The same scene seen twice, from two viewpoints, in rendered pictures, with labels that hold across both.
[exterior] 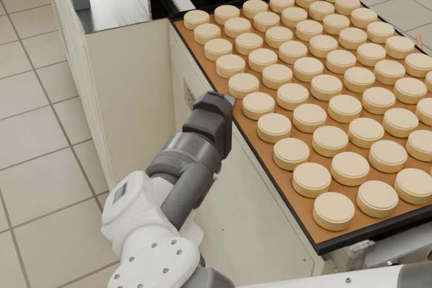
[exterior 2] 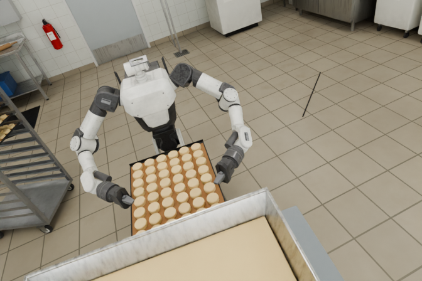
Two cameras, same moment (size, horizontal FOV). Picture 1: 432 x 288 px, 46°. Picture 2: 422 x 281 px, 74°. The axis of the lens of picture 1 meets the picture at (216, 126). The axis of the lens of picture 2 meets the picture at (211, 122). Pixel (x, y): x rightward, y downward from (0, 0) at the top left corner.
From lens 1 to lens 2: 150 cm
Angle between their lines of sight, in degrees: 100
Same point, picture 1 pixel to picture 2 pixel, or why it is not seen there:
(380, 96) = (164, 181)
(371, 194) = (185, 149)
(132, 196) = (241, 127)
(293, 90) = (192, 182)
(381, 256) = not seen: hidden behind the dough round
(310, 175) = (198, 153)
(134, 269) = (233, 94)
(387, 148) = (174, 162)
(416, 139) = (164, 165)
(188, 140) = (229, 153)
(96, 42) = not seen: hidden behind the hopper
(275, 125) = (203, 167)
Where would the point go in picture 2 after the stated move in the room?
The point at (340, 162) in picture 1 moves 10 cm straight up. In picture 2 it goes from (189, 157) to (183, 142)
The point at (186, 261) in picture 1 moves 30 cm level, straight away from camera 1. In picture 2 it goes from (225, 90) to (226, 127)
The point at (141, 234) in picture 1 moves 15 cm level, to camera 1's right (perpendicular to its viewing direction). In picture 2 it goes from (238, 120) to (209, 123)
